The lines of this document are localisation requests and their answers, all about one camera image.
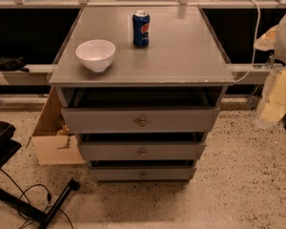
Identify cardboard box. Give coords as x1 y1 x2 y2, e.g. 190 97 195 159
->
31 88 85 165

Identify black cable on floor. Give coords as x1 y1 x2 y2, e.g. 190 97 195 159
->
0 168 74 229

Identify white bowl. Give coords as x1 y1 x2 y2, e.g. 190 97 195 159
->
75 39 115 73

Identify grey top drawer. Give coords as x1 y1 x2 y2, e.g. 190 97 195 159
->
61 107 219 134

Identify black chair seat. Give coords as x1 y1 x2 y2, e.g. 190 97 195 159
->
0 121 21 168

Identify grey drawer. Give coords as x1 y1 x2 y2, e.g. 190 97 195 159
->
79 142 205 160
90 167 196 181
61 107 219 134

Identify white cable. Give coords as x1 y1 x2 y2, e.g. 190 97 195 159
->
232 0 262 84

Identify blue pepsi can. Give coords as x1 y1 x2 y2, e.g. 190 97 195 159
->
133 10 150 48

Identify grey drawer cabinet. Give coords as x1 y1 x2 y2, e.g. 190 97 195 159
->
50 7 233 181

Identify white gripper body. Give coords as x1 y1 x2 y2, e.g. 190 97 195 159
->
255 67 286 129

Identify grey bottom drawer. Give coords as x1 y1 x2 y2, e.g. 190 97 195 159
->
90 167 196 181

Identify black stand base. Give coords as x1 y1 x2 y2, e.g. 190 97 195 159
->
0 178 81 229

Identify metal rail frame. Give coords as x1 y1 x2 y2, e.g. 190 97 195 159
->
0 1 286 108

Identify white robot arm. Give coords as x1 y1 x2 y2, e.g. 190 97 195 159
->
254 13 286 129

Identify black cloth on rail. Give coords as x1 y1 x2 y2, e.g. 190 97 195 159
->
0 57 30 73

